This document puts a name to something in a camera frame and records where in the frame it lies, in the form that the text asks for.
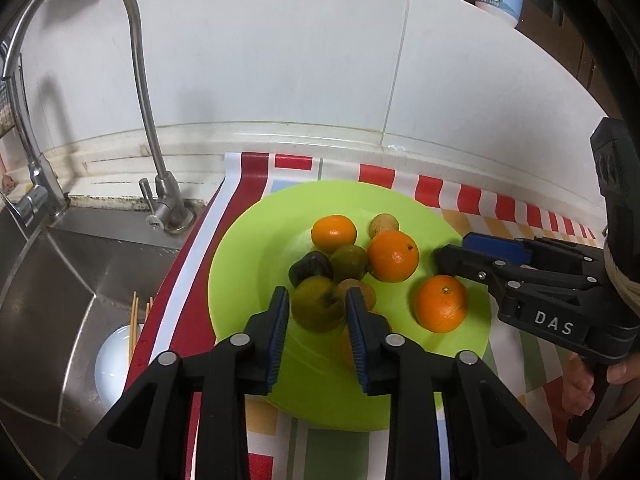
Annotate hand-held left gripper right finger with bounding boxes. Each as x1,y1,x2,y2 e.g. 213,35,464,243
345,287,581,480

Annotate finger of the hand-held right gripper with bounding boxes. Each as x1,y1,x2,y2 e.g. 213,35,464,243
461,232,609,276
433,244,609,312

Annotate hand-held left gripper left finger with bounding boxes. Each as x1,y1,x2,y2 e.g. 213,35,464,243
57,287,291,480

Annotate small orange tangerine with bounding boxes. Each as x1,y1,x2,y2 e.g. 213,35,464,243
311,214,358,254
340,327,357,367

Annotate brown longan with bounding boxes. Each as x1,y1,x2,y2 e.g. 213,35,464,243
340,279,377,312
369,212,401,238

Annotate dark purple plum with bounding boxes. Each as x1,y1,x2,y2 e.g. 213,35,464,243
288,259,317,288
302,251,334,281

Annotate large orange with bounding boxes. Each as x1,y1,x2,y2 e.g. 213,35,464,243
367,230,420,282

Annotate lime green plate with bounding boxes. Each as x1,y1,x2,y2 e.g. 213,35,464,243
207,180,493,432

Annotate person's right hand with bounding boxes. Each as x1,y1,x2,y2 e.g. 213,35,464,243
561,351,640,416

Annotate colourful striped table mat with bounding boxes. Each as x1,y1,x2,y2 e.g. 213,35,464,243
122,151,608,480

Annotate white bowl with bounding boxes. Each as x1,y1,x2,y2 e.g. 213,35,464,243
94,324,147,413

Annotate tall gooseneck steel faucet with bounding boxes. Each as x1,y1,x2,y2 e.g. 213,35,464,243
7,0,197,234

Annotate stainless steel sink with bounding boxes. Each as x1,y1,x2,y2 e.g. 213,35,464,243
0,195,221,480

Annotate steel pull-down faucet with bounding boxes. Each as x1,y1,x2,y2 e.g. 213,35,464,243
0,45,69,227

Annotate dark wooden window frame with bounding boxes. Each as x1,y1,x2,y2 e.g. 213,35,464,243
520,0,640,123

